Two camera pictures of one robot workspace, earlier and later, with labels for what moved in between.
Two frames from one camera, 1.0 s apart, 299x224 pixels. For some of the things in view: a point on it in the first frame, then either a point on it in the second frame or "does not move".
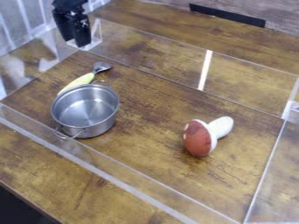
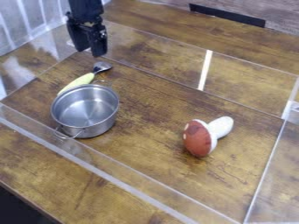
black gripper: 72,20 to 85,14
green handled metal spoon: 86,78 does not move
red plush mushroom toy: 200,135 does not move
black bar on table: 228,15 does not move
